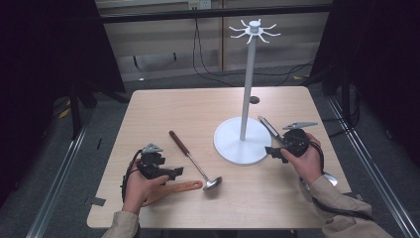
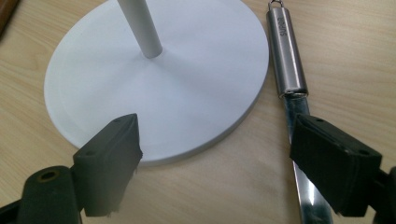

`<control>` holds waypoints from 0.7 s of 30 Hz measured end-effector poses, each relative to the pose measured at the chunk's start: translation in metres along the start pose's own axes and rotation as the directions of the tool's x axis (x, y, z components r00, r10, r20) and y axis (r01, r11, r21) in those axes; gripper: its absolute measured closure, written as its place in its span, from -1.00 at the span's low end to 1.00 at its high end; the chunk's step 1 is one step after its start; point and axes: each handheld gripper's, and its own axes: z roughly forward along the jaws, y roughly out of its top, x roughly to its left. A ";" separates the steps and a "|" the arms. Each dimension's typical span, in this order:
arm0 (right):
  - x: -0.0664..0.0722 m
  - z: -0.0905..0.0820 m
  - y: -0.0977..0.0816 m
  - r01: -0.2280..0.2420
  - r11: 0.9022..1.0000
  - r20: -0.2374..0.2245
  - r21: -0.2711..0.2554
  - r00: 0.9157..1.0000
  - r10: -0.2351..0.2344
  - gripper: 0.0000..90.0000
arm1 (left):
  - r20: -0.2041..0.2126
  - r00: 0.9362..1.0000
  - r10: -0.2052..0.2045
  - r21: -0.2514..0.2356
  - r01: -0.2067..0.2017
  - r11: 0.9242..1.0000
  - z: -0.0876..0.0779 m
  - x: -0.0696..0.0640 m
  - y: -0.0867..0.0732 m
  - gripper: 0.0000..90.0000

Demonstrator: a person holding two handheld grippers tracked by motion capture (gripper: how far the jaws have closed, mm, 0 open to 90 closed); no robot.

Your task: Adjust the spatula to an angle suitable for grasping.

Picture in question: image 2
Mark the white utensil rack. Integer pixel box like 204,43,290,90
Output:
43,0,270,167

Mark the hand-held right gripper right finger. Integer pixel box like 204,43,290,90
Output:
289,113,383,217

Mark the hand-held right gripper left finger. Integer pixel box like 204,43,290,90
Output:
72,113,144,217

